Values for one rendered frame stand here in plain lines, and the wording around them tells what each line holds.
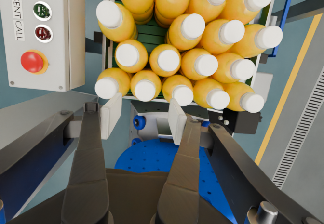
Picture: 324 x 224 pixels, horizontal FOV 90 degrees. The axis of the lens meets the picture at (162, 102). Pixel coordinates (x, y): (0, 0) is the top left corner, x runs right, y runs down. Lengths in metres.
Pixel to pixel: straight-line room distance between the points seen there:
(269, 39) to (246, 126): 0.25
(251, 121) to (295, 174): 1.92
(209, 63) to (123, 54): 0.16
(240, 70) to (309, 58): 1.68
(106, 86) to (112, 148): 1.38
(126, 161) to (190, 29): 0.31
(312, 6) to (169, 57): 0.46
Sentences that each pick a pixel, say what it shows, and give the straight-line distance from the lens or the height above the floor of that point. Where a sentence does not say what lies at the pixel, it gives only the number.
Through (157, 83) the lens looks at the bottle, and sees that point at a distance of 0.35.
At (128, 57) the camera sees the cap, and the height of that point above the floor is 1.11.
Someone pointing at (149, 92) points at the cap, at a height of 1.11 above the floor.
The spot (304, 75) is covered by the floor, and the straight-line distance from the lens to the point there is 2.01.
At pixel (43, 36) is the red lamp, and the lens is 0.35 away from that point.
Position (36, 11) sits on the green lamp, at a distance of 0.36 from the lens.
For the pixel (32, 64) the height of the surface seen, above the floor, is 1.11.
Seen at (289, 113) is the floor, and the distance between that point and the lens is 2.01.
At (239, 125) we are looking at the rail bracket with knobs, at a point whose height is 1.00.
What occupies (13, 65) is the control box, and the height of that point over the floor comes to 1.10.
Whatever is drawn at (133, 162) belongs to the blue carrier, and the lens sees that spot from 0.40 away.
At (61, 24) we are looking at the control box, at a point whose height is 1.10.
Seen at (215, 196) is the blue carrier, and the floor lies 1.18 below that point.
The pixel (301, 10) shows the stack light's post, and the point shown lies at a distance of 0.69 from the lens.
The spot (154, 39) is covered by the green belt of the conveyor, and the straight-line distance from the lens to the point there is 0.52.
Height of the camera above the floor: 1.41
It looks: 75 degrees down
